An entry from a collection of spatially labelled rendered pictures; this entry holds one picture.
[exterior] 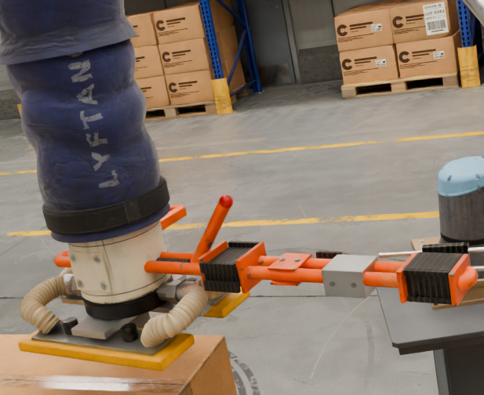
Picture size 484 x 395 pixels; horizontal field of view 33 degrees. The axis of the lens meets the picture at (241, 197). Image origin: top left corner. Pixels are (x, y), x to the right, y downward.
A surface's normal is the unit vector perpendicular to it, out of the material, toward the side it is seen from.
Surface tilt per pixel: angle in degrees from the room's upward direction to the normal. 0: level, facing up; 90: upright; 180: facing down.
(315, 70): 90
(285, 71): 90
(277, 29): 90
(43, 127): 111
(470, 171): 5
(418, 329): 0
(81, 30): 77
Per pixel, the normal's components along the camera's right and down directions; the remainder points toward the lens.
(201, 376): 0.92, -0.06
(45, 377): -0.18, -0.94
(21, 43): -0.47, 0.17
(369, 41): -0.35, 0.36
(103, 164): 0.40, -0.11
